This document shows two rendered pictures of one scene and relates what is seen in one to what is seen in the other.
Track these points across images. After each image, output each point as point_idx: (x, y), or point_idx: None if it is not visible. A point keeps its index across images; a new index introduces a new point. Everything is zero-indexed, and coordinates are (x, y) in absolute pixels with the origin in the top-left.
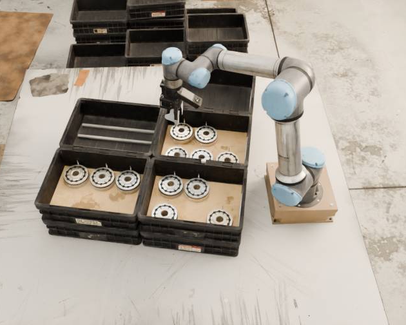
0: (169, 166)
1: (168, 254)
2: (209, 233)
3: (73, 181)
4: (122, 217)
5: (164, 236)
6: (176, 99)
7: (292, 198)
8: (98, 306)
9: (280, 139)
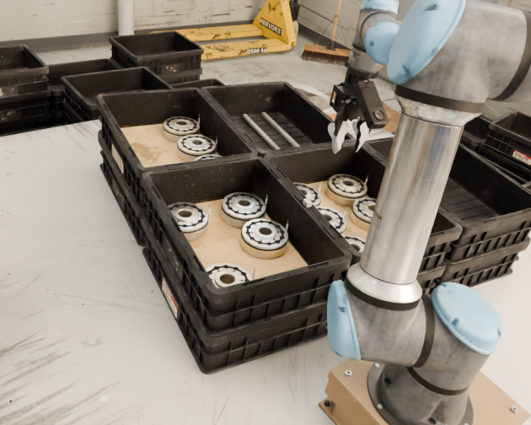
0: (267, 185)
1: (147, 285)
2: (185, 274)
3: (168, 126)
4: (132, 164)
5: (153, 240)
6: (352, 97)
7: (336, 325)
8: (13, 246)
9: (388, 159)
